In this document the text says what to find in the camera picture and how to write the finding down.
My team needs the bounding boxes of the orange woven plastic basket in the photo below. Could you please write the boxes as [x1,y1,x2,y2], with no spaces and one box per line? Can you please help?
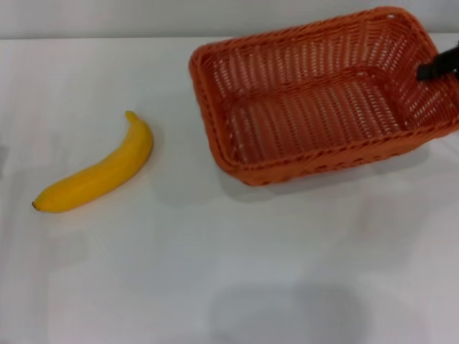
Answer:
[189,6,459,188]

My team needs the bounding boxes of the yellow banana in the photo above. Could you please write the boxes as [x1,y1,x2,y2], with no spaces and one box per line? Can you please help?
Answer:
[32,110,155,214]

